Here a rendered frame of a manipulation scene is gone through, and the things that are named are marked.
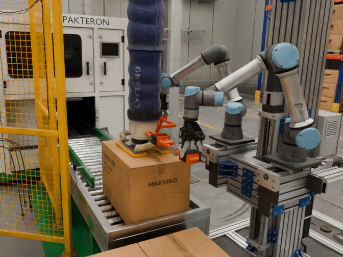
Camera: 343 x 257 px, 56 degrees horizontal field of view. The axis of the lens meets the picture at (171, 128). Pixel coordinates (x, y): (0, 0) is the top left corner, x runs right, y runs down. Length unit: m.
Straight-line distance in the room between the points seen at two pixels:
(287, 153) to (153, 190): 0.79
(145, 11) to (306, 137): 1.13
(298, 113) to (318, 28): 0.64
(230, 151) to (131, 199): 0.72
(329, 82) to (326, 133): 7.32
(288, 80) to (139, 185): 0.99
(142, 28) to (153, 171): 0.84
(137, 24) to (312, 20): 1.00
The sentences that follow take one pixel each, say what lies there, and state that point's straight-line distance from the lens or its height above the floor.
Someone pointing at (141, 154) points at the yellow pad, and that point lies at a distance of 2.04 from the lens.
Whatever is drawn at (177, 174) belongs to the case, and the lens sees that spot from 2.02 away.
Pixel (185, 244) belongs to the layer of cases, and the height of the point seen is 0.54.
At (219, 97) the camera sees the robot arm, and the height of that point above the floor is 1.39.
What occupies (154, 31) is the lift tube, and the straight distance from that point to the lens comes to 2.03.
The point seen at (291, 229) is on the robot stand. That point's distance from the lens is 2.44.
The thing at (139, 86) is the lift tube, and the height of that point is 1.38.
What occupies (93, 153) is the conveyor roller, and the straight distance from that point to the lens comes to 3.45.
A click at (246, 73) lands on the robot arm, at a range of 1.74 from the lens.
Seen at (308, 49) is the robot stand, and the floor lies 1.63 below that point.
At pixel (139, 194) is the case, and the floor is 0.78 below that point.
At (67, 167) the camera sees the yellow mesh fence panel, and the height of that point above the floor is 0.74.
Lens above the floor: 1.61
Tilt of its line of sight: 14 degrees down
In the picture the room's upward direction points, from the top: 2 degrees clockwise
